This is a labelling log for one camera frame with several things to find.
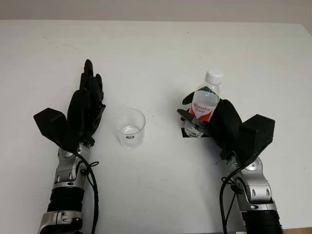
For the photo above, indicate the clear glass cup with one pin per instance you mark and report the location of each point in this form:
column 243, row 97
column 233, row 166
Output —
column 130, row 129

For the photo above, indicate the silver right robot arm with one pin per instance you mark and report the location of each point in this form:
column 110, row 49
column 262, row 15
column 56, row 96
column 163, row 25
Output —
column 256, row 195

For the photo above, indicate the clear red-label water bottle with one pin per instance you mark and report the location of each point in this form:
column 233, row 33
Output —
column 206, row 102

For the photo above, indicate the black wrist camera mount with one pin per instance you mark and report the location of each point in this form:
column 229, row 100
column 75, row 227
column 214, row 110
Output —
column 54, row 126
column 258, row 136

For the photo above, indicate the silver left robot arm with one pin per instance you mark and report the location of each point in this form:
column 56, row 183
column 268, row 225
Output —
column 65, row 180

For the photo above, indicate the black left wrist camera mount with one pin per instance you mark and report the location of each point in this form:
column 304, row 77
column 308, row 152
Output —
column 54, row 126

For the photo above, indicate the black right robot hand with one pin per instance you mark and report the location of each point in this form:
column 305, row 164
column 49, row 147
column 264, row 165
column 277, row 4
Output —
column 226, row 126

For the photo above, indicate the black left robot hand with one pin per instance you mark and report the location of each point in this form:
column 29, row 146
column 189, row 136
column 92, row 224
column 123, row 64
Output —
column 83, row 109

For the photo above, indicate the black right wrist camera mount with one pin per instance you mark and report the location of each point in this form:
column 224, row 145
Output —
column 258, row 136

